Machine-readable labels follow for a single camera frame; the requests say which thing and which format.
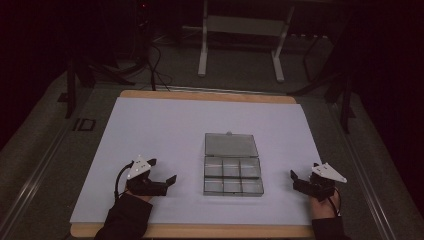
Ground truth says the person's right hand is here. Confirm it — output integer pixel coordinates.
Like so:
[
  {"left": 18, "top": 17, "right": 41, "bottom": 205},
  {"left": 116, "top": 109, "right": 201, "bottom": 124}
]
[{"left": 308, "top": 192, "right": 341, "bottom": 221}]

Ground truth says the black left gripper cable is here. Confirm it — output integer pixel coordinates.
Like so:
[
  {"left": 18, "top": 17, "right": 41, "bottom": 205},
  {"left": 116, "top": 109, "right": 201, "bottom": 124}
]
[{"left": 113, "top": 160, "right": 135, "bottom": 201}]

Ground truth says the white work board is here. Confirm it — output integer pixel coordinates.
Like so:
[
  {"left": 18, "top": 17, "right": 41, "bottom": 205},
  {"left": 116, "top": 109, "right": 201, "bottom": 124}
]
[{"left": 69, "top": 96, "right": 323, "bottom": 227}]

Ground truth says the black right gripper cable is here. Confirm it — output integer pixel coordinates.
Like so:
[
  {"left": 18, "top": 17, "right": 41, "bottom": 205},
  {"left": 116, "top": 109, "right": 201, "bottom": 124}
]
[{"left": 328, "top": 187, "right": 343, "bottom": 218}]

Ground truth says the black floor cable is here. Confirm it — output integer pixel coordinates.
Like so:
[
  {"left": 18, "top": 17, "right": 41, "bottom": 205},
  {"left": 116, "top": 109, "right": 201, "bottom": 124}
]
[{"left": 146, "top": 43, "right": 174, "bottom": 92}]

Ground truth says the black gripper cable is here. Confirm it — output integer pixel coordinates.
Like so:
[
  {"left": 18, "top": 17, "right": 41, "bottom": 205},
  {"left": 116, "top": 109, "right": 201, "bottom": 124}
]
[
  {"left": 328, "top": 187, "right": 343, "bottom": 218},
  {"left": 113, "top": 160, "right": 135, "bottom": 201}
]

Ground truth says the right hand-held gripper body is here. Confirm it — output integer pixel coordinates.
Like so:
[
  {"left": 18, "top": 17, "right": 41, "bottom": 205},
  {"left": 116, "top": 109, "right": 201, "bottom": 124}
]
[{"left": 293, "top": 162, "right": 348, "bottom": 203}]

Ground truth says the black metal stand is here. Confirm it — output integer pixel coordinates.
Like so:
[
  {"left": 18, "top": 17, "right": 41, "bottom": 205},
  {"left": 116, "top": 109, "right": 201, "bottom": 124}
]
[
  {"left": 57, "top": 58, "right": 137, "bottom": 120},
  {"left": 287, "top": 69, "right": 356, "bottom": 135}
]

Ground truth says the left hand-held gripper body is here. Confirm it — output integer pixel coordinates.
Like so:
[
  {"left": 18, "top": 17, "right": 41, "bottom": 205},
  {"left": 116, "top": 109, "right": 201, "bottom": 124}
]
[{"left": 125, "top": 154, "right": 168, "bottom": 197}]

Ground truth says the clear plastic compartment box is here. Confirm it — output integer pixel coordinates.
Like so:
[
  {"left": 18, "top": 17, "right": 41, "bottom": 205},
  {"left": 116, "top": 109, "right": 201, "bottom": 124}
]
[{"left": 202, "top": 131, "right": 265, "bottom": 198}]

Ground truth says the person's left hand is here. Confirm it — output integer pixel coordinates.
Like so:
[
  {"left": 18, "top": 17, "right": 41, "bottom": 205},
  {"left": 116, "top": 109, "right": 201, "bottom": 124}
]
[{"left": 124, "top": 189, "right": 153, "bottom": 203}]

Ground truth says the white metal stand frame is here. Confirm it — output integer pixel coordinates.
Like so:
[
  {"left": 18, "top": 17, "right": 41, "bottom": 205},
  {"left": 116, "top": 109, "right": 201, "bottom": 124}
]
[{"left": 197, "top": 0, "right": 296, "bottom": 83}]

